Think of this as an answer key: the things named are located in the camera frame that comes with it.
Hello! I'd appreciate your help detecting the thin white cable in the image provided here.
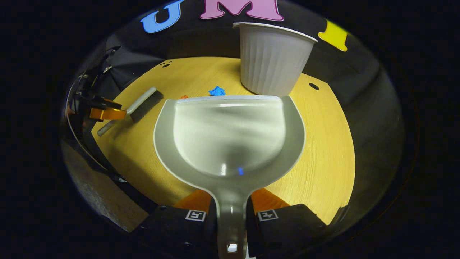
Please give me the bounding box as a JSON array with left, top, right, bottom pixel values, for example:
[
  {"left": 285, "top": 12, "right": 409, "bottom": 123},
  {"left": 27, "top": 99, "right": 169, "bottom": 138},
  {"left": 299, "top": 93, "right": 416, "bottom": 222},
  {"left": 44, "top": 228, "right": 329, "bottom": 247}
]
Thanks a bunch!
[{"left": 64, "top": 70, "right": 110, "bottom": 171}]

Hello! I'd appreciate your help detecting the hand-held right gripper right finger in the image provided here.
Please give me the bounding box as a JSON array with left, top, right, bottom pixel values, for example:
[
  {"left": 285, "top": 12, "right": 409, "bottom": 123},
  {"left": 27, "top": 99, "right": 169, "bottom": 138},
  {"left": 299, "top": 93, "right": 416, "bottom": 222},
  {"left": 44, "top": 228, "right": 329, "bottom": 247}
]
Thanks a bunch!
[{"left": 246, "top": 187, "right": 328, "bottom": 259}]

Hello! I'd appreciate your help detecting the white ribbed cup garbage bin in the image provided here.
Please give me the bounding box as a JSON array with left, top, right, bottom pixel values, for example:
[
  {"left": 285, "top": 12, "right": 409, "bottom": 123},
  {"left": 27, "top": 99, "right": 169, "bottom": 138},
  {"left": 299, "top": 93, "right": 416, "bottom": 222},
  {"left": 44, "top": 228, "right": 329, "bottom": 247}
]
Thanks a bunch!
[{"left": 233, "top": 22, "right": 318, "bottom": 97}]

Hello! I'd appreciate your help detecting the grey plastic dustpan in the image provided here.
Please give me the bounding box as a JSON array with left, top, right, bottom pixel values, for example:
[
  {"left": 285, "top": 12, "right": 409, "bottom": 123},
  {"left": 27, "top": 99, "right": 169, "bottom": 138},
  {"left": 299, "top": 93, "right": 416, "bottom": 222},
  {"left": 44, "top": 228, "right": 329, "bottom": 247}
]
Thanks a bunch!
[{"left": 153, "top": 95, "right": 306, "bottom": 259}]

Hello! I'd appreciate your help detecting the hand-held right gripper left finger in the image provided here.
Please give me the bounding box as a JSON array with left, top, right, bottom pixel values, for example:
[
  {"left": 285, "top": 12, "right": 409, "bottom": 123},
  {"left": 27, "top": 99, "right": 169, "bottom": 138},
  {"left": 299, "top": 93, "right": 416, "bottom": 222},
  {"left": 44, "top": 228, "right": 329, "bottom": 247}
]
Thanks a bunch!
[{"left": 132, "top": 189, "right": 219, "bottom": 259}]

